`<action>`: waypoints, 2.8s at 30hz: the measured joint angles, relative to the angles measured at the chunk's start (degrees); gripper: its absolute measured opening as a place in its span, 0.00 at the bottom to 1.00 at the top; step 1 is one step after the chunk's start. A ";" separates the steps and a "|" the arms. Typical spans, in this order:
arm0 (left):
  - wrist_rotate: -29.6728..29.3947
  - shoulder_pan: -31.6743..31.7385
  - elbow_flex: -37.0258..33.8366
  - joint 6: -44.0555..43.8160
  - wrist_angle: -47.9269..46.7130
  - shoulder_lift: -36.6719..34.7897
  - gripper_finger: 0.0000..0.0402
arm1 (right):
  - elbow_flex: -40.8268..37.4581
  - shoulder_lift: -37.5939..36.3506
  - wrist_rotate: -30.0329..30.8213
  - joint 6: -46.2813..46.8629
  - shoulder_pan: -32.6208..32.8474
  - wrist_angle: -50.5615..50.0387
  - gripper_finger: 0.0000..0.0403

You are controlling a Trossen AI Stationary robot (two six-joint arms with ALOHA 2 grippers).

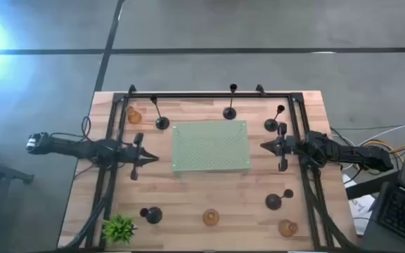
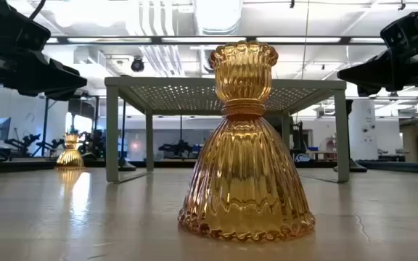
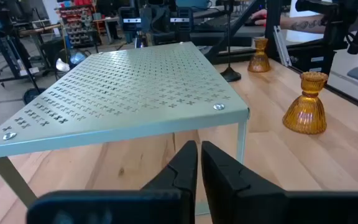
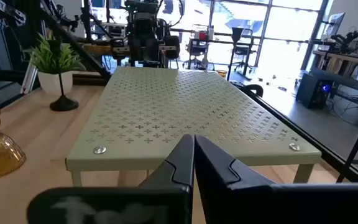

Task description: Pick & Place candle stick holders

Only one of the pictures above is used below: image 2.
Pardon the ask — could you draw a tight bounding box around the amber glass candle holder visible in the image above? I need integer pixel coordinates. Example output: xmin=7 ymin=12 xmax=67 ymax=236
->
xmin=54 ymin=132 xmax=86 ymax=170
xmin=177 ymin=40 xmax=316 ymax=243

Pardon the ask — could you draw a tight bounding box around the dark screen on stand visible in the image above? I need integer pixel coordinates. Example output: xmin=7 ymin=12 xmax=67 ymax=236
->
xmin=67 ymin=97 xmax=97 ymax=120

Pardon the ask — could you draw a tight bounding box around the black tripod stand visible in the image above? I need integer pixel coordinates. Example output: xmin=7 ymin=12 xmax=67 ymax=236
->
xmin=30 ymin=96 xmax=58 ymax=157

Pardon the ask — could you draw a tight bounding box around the white round column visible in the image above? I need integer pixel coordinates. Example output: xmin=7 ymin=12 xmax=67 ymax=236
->
xmin=349 ymin=98 xmax=378 ymax=162

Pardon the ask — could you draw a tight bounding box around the black ceiling spotlight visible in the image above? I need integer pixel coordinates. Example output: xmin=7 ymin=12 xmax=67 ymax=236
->
xmin=130 ymin=57 xmax=146 ymax=73

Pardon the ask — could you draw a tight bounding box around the black background box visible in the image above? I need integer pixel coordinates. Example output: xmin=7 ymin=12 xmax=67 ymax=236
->
xmin=265 ymin=112 xmax=294 ymax=149

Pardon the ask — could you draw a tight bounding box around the black background robot station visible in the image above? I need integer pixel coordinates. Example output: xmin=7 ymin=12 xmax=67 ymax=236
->
xmin=157 ymin=115 xmax=195 ymax=160

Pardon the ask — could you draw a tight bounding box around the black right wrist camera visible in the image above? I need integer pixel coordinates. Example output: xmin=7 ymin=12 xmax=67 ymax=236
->
xmin=380 ymin=10 xmax=418 ymax=55

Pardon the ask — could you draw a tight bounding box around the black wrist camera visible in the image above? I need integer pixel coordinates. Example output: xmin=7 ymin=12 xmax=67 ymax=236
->
xmin=380 ymin=10 xmax=418 ymax=55
xmin=15 ymin=16 xmax=52 ymax=51

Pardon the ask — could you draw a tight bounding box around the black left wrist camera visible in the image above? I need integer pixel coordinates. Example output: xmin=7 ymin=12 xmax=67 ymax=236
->
xmin=15 ymin=16 xmax=52 ymax=51

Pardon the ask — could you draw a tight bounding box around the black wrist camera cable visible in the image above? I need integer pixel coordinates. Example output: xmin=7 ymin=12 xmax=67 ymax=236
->
xmin=28 ymin=0 xmax=47 ymax=21

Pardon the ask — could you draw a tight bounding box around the black table frame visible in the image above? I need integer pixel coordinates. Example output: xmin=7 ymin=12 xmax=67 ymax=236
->
xmin=0 ymin=158 xmax=418 ymax=176

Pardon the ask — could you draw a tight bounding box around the overhead frame light bar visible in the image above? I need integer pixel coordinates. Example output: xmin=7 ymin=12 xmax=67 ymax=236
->
xmin=45 ymin=35 xmax=388 ymax=46

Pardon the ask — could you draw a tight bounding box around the silver ceiling air duct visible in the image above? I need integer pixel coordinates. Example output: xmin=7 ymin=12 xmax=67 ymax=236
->
xmin=193 ymin=0 xmax=244 ymax=36

